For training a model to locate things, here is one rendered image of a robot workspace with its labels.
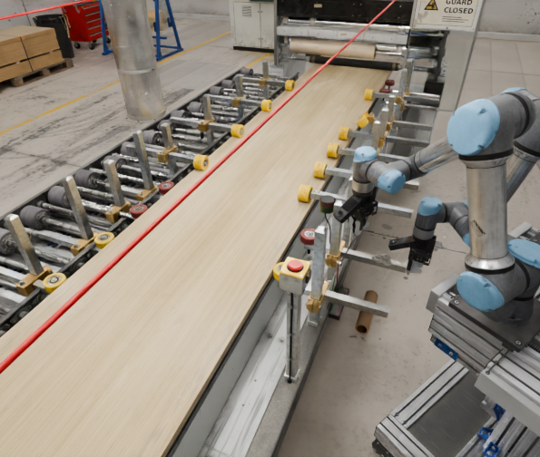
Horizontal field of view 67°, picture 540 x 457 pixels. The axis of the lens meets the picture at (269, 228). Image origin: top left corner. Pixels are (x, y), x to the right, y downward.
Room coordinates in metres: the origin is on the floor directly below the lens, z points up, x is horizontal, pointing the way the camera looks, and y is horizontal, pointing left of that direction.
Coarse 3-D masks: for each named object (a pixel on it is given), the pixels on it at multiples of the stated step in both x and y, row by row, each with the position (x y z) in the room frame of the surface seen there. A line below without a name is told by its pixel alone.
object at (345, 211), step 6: (354, 198) 1.22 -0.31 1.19; (360, 198) 1.21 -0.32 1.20; (348, 204) 1.21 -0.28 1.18; (354, 204) 1.19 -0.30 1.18; (360, 204) 1.20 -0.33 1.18; (342, 210) 1.19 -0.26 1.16; (348, 210) 1.18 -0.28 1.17; (354, 210) 1.19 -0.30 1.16; (336, 216) 1.18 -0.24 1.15; (342, 216) 1.17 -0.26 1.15; (348, 216) 1.17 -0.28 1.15; (342, 222) 1.16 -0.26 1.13
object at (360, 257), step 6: (306, 246) 1.37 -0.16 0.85; (312, 246) 1.36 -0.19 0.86; (342, 252) 1.31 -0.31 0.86; (348, 252) 1.31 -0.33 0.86; (354, 252) 1.31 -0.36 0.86; (360, 252) 1.31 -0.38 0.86; (348, 258) 1.30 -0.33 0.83; (354, 258) 1.29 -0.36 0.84; (360, 258) 1.28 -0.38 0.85; (366, 258) 1.27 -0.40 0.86; (372, 264) 1.26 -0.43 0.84; (378, 264) 1.25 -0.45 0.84; (396, 264) 1.23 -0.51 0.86; (402, 264) 1.23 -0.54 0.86; (396, 270) 1.22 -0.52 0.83; (402, 270) 1.21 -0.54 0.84
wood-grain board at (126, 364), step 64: (320, 128) 2.52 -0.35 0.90; (192, 192) 1.75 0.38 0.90; (256, 192) 1.74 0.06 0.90; (128, 256) 1.27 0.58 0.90; (192, 256) 1.26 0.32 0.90; (256, 256) 1.25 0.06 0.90; (64, 320) 0.93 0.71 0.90; (128, 320) 0.93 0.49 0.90; (192, 320) 0.92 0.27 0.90; (0, 384) 0.69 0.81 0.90; (64, 384) 0.69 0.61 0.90; (128, 384) 0.68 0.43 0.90; (192, 384) 0.68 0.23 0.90; (0, 448) 0.51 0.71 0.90; (64, 448) 0.51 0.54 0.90; (128, 448) 0.50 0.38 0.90
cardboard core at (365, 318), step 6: (366, 294) 1.83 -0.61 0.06; (372, 294) 1.81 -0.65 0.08; (366, 300) 1.76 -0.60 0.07; (372, 300) 1.76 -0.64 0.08; (360, 312) 1.68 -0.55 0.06; (366, 312) 1.66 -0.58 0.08; (360, 318) 1.62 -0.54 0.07; (366, 318) 1.61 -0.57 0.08; (360, 324) 1.57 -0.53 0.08; (366, 324) 1.57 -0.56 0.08; (360, 330) 1.58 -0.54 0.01; (366, 330) 1.57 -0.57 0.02
